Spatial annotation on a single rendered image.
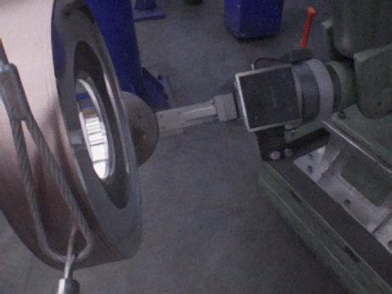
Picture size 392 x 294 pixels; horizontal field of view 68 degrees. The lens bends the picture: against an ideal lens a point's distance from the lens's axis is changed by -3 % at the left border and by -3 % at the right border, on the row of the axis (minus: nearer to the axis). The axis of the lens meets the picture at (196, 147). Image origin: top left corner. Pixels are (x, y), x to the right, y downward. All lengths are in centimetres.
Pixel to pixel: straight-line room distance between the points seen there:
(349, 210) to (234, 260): 57
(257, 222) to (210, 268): 35
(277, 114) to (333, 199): 78
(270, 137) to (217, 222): 94
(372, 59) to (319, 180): 79
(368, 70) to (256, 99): 25
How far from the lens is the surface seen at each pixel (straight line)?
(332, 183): 144
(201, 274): 149
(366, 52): 74
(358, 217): 137
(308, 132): 157
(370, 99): 83
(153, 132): 73
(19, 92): 24
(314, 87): 75
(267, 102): 67
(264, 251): 156
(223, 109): 69
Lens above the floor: 137
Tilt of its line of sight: 44 degrees down
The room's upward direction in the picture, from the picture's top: 2 degrees counter-clockwise
